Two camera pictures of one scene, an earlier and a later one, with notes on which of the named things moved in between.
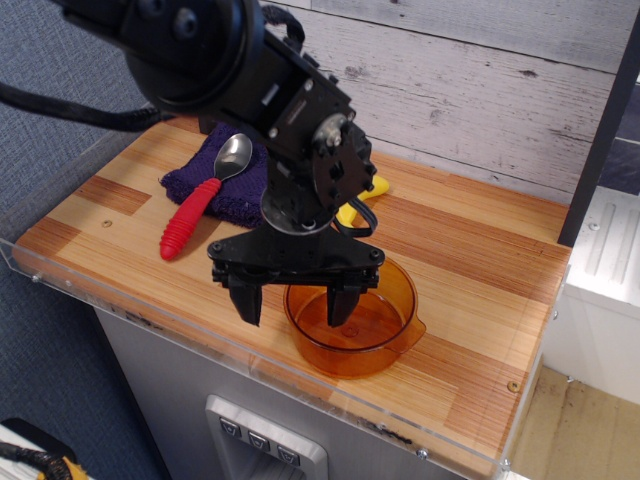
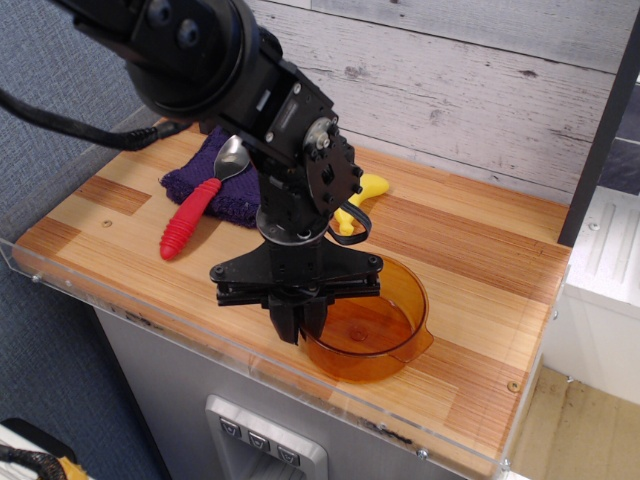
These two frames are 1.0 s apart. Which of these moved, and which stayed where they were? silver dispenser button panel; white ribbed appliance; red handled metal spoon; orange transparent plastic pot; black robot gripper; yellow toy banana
Moved: orange transparent plastic pot; black robot gripper
Stayed: red handled metal spoon; white ribbed appliance; silver dispenser button panel; yellow toy banana
